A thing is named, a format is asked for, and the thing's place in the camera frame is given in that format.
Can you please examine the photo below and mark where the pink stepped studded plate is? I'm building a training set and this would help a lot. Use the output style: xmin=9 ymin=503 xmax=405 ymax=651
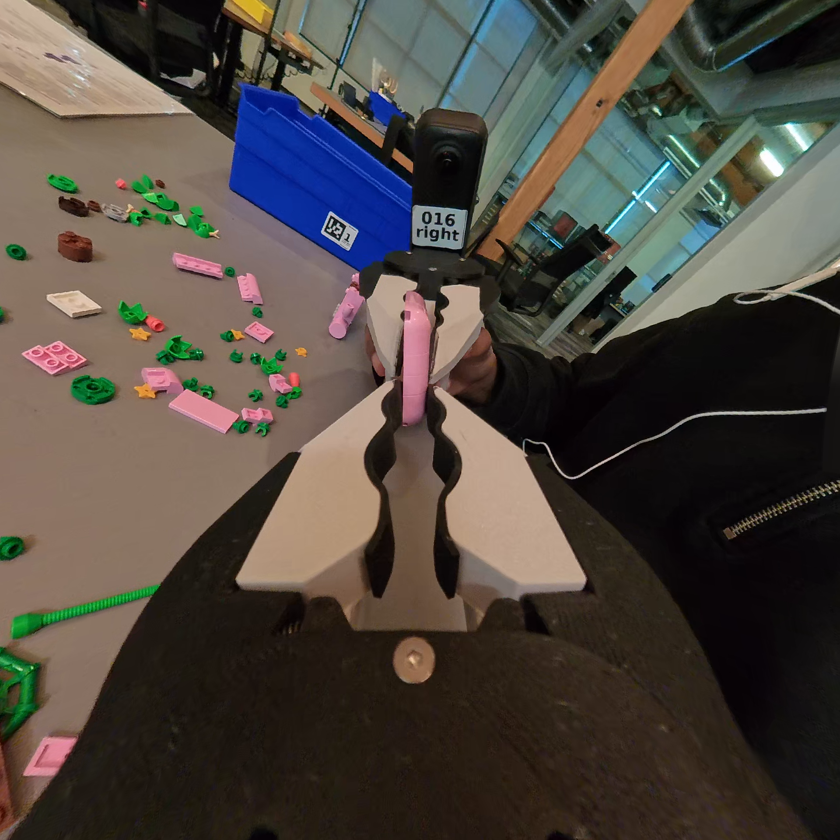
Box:
xmin=21 ymin=340 xmax=88 ymax=377

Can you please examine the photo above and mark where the black office chair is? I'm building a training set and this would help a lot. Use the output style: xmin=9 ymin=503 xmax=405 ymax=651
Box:
xmin=495 ymin=223 xmax=621 ymax=316

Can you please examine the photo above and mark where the green flexible bar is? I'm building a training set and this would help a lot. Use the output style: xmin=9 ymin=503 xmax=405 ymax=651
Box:
xmin=11 ymin=584 xmax=160 ymax=641

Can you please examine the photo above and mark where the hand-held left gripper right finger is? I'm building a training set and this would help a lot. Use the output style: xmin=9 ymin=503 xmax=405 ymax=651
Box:
xmin=425 ymin=386 xmax=588 ymax=602

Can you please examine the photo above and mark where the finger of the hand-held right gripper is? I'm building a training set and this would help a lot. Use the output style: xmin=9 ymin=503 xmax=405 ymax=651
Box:
xmin=428 ymin=283 xmax=487 ymax=392
xmin=364 ymin=272 xmax=417 ymax=383

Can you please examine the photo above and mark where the person's black clothing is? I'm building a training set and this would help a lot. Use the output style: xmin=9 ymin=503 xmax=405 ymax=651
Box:
xmin=545 ymin=453 xmax=840 ymax=840

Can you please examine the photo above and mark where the pink and brown brick figure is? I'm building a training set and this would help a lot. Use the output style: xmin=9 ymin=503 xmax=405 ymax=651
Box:
xmin=328 ymin=274 xmax=366 ymax=340

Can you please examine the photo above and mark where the green round studded plate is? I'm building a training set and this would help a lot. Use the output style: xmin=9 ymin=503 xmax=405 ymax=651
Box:
xmin=71 ymin=374 xmax=118 ymax=406

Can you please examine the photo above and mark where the printed paper sheet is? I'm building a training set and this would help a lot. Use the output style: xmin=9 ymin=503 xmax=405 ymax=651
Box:
xmin=0 ymin=0 xmax=193 ymax=120

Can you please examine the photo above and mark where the blue plastic bin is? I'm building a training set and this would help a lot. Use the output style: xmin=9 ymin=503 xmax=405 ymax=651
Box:
xmin=229 ymin=82 xmax=414 ymax=271

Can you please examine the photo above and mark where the wooden post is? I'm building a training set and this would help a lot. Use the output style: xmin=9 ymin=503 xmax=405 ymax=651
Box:
xmin=478 ymin=0 xmax=697 ymax=260

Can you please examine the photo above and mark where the green octagonal web piece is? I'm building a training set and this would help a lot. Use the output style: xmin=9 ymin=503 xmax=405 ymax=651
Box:
xmin=0 ymin=646 xmax=42 ymax=742

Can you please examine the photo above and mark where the white square plate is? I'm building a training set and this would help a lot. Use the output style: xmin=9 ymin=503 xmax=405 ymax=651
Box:
xmin=46 ymin=290 xmax=103 ymax=320

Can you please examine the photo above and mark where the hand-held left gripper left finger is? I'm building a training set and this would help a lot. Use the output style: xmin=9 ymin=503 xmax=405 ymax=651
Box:
xmin=235 ymin=381 xmax=403 ymax=601

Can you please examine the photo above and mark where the pink square brick base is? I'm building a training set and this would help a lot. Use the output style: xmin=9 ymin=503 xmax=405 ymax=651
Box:
xmin=400 ymin=290 xmax=439 ymax=427

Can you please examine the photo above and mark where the pink flat rectangular tile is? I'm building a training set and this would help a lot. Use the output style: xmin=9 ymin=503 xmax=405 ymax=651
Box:
xmin=168 ymin=389 xmax=240 ymax=435

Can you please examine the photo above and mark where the person's right forearm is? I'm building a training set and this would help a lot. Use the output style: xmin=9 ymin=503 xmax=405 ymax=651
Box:
xmin=486 ymin=276 xmax=840 ymax=500

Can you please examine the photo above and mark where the person's right hand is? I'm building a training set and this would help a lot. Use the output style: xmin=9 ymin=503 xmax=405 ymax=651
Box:
xmin=363 ymin=320 xmax=498 ymax=406

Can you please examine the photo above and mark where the white cable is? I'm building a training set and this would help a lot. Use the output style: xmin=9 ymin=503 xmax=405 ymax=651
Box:
xmin=523 ymin=269 xmax=840 ymax=480

